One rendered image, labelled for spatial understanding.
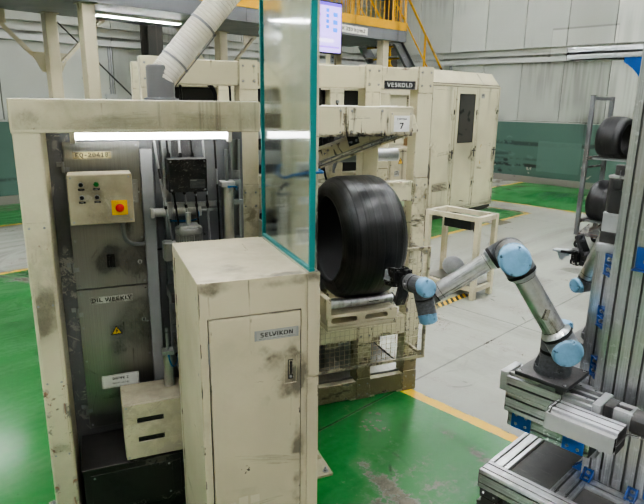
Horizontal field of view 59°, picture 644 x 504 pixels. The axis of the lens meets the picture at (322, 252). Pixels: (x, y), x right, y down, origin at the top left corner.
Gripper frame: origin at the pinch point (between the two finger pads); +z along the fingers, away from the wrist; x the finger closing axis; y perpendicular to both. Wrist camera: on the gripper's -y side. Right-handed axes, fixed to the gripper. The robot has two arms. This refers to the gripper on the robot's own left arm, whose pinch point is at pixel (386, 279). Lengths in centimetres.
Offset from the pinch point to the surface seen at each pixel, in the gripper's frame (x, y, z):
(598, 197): -465, 3, 317
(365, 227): 10.8, 24.3, -2.6
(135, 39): 19, 313, 968
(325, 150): 6, 59, 52
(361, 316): 7.4, -18.5, 11.6
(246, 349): 77, -6, -50
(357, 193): 10.2, 38.6, 5.7
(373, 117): -14, 74, 36
